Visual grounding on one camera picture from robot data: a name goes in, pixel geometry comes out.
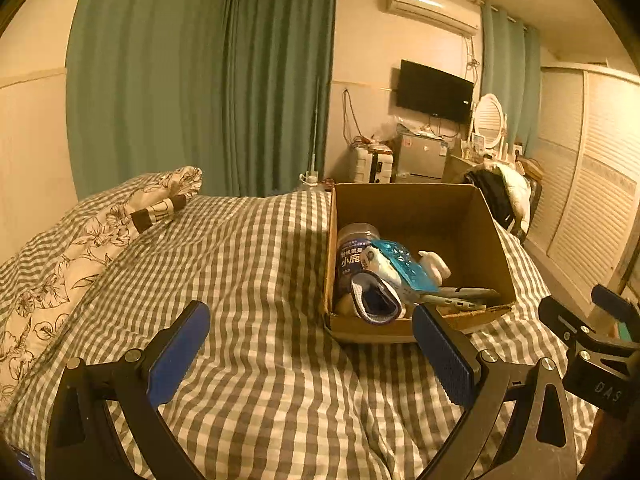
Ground black jacket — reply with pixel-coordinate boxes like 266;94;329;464
462;169;513;231

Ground brown cardboard box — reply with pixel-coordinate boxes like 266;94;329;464
322;182;517;345

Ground white pole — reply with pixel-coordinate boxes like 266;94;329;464
299;77;322;192

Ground white sock with grey cuff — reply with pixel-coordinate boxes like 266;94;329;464
350;271;407;325

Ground white oval vanity mirror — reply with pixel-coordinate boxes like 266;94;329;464
472;94;506;151

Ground white air conditioner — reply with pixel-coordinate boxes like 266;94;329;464
384;0;481;37

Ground teal blister pack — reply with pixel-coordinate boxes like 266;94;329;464
370;240;441;293

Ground hanging wall cables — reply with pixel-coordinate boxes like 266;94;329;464
341;87;366;143

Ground white floor appliance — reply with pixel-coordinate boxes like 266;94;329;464
352;147;396;184

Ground grey mini fridge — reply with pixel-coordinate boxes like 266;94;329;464
395;132;449;180

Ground floral pillow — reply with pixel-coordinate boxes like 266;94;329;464
0;166;203;401

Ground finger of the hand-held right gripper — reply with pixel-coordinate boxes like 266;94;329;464
539;296;593;348
591;284;640;343

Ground black wall television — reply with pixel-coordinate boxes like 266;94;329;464
396;59;475;123

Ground white louvered wardrobe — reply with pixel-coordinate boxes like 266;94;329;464
522;65;640;301

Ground white plastic bottle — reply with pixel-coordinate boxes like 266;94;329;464
417;251;452;281

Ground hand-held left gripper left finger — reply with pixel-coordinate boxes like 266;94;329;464
44;301;211;480

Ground white jacket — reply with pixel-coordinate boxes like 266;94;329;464
482;162;532;236

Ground narrow green curtain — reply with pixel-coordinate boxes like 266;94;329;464
480;2;542;161

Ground grey tool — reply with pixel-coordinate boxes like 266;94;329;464
422;286;501;312

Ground clear jar with blue label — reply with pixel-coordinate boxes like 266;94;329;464
334;222;381;311

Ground wooden chair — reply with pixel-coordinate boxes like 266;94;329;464
515;157;543;246

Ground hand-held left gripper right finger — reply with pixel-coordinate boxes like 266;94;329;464
411;303;583;480

